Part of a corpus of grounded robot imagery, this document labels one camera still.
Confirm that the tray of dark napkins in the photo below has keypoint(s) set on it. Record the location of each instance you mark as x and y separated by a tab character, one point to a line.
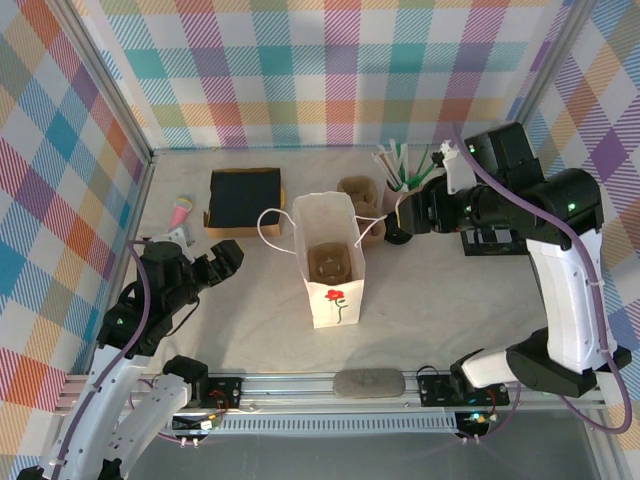
245	200

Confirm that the white paper bag flower print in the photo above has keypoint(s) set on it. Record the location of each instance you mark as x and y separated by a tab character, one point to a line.
330	310

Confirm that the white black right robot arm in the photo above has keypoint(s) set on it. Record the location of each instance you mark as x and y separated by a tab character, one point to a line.
565	300

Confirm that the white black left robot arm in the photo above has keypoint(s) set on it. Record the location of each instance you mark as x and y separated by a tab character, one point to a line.
100	400

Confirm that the flat cardboard napkin box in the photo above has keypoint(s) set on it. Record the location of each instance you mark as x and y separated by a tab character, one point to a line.
240	232

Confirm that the stacked black cup lids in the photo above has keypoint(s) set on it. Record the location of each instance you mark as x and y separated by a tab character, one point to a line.
397	236

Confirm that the pink straw holder cup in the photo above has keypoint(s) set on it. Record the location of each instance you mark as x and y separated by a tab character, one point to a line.
392	195

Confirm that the green plastic straw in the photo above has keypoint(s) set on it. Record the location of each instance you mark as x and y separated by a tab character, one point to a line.
420	162

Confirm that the pink toy microphone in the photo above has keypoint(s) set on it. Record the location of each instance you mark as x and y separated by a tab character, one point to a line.
181	212

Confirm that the small connector circuit board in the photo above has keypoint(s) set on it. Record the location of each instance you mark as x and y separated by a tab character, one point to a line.
200	425
477	420

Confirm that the grey oval stone pad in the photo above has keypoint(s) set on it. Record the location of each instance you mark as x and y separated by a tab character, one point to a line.
367	384

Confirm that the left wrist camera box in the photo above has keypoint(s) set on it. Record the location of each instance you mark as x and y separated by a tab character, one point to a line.
172	239

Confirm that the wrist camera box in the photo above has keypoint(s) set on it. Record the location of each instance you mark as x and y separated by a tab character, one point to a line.
172	239
457	167

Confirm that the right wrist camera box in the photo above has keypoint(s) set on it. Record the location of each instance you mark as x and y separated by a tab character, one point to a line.
457	167

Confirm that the aluminium side rail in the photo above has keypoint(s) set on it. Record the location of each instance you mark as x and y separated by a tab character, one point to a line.
140	195

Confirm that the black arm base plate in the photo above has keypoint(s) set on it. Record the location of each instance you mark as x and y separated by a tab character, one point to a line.
435	390
227	392

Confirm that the aluminium frame post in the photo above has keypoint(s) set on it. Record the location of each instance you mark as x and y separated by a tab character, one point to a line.
542	75
106	75

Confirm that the aluminium frame rail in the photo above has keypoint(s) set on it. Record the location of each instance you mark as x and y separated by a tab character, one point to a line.
285	392

